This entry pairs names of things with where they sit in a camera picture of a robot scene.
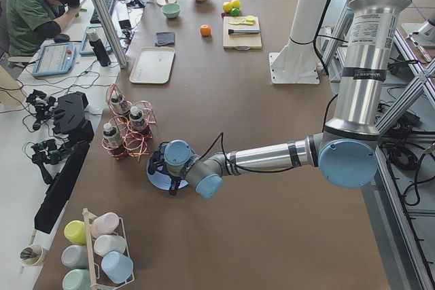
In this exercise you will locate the black spare gripper parts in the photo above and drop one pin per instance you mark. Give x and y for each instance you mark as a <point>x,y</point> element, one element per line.
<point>43,105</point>

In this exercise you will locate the orange fruit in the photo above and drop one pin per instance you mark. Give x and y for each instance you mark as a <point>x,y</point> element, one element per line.
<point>205,30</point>

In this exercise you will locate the sliced lemon pieces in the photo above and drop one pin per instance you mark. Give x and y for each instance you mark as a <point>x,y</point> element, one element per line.
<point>242,20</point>

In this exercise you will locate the blue teach pendant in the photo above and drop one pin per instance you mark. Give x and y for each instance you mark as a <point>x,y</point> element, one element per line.
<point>86,49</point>
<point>55,59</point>

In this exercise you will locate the beige plastic tray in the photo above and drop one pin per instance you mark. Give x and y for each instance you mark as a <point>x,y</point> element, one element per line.
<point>152,66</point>

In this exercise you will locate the dark drink bottle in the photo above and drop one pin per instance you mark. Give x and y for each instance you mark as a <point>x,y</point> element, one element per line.
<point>119,104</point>
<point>111,135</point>
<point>137,119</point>

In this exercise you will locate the white wire cup rack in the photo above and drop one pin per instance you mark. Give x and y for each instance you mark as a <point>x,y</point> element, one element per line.
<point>98,279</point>

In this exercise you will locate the pale green plastic cup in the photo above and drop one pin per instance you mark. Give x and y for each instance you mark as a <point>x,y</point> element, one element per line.
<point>77,279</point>

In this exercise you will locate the copper wire bottle holder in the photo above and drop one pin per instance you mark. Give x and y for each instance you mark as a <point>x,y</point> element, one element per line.
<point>135,144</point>

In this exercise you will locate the black handled knife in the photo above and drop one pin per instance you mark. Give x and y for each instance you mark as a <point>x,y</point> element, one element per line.
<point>239,32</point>

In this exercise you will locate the paper cup with tools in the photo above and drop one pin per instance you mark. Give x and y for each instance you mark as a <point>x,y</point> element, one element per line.
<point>33,255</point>

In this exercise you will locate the yellow lemon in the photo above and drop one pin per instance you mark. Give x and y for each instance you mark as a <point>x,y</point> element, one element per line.
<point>227,6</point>
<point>235,4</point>

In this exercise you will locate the blue plastic plate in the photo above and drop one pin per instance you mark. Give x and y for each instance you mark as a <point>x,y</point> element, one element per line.
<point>158,180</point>

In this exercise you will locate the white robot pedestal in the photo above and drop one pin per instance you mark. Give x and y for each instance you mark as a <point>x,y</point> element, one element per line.
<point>297,62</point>

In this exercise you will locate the wooden cutting board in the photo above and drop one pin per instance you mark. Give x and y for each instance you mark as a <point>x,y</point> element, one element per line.
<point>242,42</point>

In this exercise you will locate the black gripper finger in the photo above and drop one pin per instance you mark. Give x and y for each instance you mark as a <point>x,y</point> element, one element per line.
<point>174,188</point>

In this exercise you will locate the white plastic cup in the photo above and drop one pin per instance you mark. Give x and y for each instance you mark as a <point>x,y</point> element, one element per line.
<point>107,243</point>

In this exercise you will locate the black thermos bottle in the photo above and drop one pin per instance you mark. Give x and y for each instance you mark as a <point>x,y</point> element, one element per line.
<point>98,48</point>

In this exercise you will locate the seated person in green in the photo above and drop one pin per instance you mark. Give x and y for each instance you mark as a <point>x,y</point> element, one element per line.
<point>31,22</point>

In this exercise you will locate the dark drink bottle middle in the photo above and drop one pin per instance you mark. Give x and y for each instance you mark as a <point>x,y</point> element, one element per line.
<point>137,119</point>

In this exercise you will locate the dark drink bottle back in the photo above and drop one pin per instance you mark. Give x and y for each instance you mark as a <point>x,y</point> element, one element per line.
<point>119,104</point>

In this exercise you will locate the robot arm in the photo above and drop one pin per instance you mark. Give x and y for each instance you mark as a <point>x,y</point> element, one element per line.
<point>345,149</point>

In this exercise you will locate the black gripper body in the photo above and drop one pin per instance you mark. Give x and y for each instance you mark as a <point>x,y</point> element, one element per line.
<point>174,186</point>

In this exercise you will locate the dark drink bottle front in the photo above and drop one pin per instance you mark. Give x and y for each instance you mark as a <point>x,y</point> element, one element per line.
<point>111,135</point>

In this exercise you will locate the light blue plastic cup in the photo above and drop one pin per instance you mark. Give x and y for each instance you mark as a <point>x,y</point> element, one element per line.
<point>117,266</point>

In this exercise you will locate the green lime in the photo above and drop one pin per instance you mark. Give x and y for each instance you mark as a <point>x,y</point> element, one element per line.
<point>235,12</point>

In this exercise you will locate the grey plastic cup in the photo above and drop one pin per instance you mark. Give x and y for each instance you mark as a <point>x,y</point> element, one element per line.
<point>75,257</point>

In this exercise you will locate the aluminium frame post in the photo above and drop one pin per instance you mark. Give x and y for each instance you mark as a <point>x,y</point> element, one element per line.
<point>110,32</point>

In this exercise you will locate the black computer mouse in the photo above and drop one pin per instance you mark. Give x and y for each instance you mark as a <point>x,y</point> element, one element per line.
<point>61,38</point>

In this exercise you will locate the pink plastic cup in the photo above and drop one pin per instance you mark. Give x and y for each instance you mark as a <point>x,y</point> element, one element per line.
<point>104,224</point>

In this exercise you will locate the grey folded cloth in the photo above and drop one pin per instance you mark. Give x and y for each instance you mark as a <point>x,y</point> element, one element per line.
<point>166,38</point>

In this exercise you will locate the green ceramic bowl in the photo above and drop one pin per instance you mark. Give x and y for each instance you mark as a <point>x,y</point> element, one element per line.
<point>171,10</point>

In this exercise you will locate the yellow plastic cup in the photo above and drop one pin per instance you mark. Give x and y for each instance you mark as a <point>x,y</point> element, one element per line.
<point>75,232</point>

